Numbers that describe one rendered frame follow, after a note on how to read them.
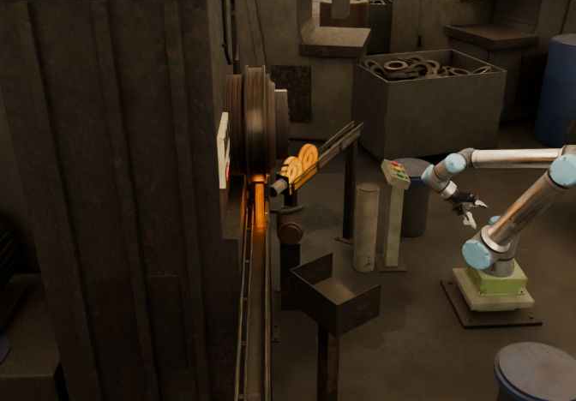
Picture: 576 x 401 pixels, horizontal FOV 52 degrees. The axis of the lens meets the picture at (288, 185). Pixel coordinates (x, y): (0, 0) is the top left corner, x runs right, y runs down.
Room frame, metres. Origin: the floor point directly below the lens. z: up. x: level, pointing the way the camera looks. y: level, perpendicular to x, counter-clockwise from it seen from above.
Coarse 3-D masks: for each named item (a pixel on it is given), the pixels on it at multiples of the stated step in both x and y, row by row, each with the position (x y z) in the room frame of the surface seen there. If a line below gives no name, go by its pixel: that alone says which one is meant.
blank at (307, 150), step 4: (308, 144) 2.83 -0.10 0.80; (304, 148) 2.79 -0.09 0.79; (308, 148) 2.79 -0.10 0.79; (312, 148) 2.82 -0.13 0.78; (316, 148) 2.86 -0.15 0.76; (300, 152) 2.78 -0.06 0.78; (304, 152) 2.77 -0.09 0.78; (308, 152) 2.79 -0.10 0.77; (312, 152) 2.82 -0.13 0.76; (316, 152) 2.86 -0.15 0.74; (300, 156) 2.76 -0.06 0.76; (304, 156) 2.76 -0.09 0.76; (312, 156) 2.84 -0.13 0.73; (316, 156) 2.86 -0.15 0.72; (304, 160) 2.76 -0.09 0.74; (308, 160) 2.84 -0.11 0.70; (312, 160) 2.83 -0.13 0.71; (304, 164) 2.76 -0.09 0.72; (308, 164) 2.82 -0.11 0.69; (312, 164) 2.82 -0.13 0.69; (304, 168) 2.76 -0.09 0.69
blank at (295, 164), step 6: (288, 162) 2.65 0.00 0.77; (294, 162) 2.68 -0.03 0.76; (300, 162) 2.73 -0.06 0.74; (282, 168) 2.64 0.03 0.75; (288, 168) 2.63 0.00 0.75; (294, 168) 2.71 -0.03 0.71; (300, 168) 2.73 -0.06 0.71; (282, 174) 2.63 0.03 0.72; (288, 174) 2.63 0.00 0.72; (294, 174) 2.71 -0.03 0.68
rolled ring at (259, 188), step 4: (256, 184) 2.26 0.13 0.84; (260, 184) 2.26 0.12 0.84; (256, 188) 2.22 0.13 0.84; (260, 188) 2.22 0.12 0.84; (256, 192) 2.20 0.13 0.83; (260, 192) 2.20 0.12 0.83; (256, 196) 2.18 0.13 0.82; (260, 196) 2.18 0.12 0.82; (256, 200) 2.17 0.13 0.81; (260, 200) 2.17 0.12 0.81; (256, 204) 2.16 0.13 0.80; (260, 204) 2.16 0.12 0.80; (256, 208) 2.15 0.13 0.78; (260, 208) 2.15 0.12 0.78; (256, 212) 2.15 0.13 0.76; (260, 212) 2.15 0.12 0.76; (256, 216) 2.15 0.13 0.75; (260, 216) 2.15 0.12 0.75; (256, 220) 2.15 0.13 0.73; (260, 220) 2.15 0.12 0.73; (256, 224) 2.17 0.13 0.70; (260, 224) 2.17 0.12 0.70
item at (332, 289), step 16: (304, 272) 1.83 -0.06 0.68; (320, 272) 1.87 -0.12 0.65; (304, 288) 1.72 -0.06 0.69; (320, 288) 1.84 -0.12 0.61; (336, 288) 1.84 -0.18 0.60; (304, 304) 1.72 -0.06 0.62; (320, 304) 1.65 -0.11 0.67; (336, 304) 1.59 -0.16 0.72; (352, 304) 1.62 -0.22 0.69; (368, 304) 1.67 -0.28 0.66; (320, 320) 1.65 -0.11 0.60; (336, 320) 1.58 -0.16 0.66; (352, 320) 1.63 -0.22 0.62; (368, 320) 1.67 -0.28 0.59; (320, 336) 1.76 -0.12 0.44; (336, 336) 1.58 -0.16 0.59; (320, 352) 1.76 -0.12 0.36; (336, 352) 1.75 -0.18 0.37; (320, 368) 1.76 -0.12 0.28; (336, 368) 1.75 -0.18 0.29; (320, 384) 1.76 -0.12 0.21; (336, 384) 1.76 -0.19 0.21; (320, 400) 1.76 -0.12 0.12; (336, 400) 1.76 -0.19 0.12
